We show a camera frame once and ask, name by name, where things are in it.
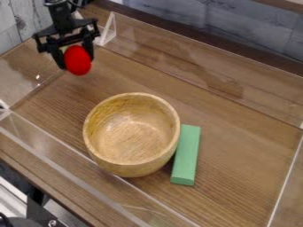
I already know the clear acrylic tray enclosure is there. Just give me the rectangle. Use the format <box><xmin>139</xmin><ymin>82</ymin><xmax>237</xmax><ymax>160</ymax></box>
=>
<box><xmin>0</xmin><ymin>16</ymin><xmax>303</xmax><ymax>227</ymax></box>

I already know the green rectangular block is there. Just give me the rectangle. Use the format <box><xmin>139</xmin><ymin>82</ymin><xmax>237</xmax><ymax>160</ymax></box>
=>
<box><xmin>171</xmin><ymin>124</ymin><xmax>202</xmax><ymax>186</ymax></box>

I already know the red plush strawberry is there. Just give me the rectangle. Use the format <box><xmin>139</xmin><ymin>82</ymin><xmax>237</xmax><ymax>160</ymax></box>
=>
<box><xmin>64</xmin><ymin>45</ymin><xmax>91</xmax><ymax>76</ymax></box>

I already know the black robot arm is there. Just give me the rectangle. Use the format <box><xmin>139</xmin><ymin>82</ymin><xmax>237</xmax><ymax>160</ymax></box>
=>
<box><xmin>32</xmin><ymin>0</ymin><xmax>100</xmax><ymax>69</ymax></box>

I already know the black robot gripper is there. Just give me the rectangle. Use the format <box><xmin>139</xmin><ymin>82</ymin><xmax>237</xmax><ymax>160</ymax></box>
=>
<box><xmin>32</xmin><ymin>19</ymin><xmax>100</xmax><ymax>69</ymax></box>

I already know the wooden bowl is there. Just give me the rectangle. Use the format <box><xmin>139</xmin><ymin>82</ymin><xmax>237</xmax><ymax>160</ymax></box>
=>
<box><xmin>83</xmin><ymin>92</ymin><xmax>182</xmax><ymax>177</ymax></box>

